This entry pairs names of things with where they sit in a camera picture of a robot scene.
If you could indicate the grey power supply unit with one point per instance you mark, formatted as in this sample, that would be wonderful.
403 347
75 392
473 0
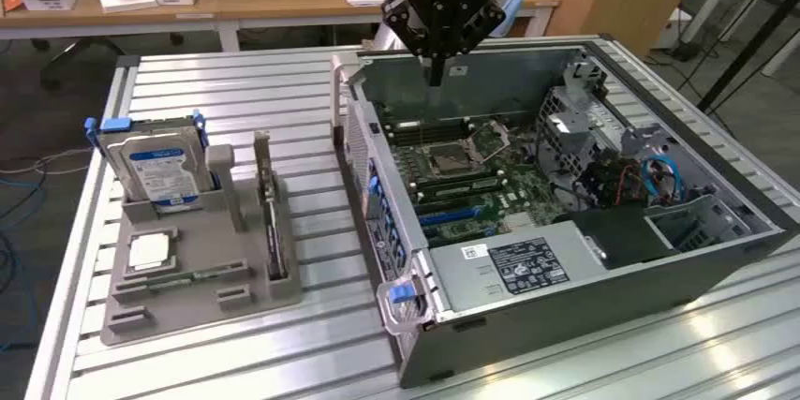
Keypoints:
475 278

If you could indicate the long black expansion slot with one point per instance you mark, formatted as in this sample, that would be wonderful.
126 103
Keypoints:
447 205

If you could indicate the small silver chipset heatsink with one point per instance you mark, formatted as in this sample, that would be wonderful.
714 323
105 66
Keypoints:
521 222

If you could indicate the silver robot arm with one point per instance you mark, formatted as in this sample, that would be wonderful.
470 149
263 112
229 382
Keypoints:
517 2

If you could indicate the black Nvidia graphics card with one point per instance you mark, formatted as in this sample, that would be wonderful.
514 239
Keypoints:
277 231

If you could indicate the open grey PC case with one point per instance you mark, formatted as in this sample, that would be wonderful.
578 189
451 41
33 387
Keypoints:
563 325

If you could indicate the black office chair base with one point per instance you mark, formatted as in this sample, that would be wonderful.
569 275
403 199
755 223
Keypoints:
75 53

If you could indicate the blue card retention clip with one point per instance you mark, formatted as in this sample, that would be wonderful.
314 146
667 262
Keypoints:
382 202
403 263
389 223
375 177
395 244

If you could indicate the CPU socket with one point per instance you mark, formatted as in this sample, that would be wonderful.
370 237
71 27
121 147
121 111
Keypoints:
451 157

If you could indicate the perforated silver disk bay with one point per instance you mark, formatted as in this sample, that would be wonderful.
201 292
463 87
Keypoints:
566 137

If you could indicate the blue disk caddy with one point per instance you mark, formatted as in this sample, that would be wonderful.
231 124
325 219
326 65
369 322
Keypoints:
114 124

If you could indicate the green RAM stick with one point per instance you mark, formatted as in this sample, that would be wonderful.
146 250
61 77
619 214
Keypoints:
169 278

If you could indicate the silver socket cover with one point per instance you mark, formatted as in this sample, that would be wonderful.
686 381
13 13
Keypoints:
501 133

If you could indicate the blue expansion slot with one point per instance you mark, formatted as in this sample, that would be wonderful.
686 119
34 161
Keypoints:
450 218

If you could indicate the grey parts rack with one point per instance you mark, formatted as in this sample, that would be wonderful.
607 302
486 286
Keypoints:
201 297

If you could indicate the green motherboard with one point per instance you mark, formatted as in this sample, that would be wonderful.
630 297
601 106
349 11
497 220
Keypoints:
519 184

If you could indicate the blue case latch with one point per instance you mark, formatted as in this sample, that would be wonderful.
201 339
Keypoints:
401 292

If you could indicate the silver CPU chip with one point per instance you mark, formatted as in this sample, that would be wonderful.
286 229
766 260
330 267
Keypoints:
150 252

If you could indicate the black tripod stand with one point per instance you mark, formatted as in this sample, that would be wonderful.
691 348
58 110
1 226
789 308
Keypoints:
750 55

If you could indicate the hard disk blue label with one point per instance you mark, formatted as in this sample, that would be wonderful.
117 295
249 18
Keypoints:
159 170

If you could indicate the wooden desk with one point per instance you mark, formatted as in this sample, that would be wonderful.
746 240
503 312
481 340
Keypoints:
282 2

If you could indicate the small silver disk bay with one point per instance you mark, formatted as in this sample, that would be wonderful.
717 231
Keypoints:
701 226

